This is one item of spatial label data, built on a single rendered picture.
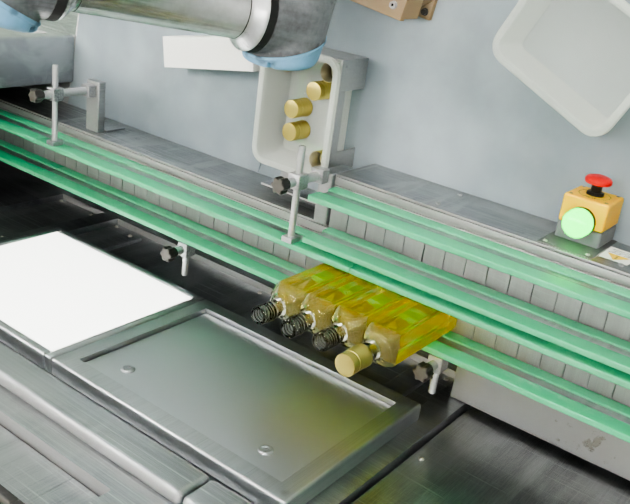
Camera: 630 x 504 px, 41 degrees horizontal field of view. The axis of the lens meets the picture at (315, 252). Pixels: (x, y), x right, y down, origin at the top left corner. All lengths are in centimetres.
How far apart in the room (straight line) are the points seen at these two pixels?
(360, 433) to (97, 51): 116
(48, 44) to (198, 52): 46
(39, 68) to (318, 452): 120
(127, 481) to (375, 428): 36
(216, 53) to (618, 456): 101
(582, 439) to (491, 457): 14
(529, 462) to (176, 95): 105
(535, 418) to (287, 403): 39
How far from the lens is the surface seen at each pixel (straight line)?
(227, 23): 120
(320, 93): 152
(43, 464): 123
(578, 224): 128
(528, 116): 140
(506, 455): 135
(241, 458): 116
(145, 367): 136
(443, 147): 147
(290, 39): 124
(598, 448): 136
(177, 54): 176
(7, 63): 200
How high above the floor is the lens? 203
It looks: 50 degrees down
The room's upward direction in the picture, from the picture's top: 111 degrees counter-clockwise
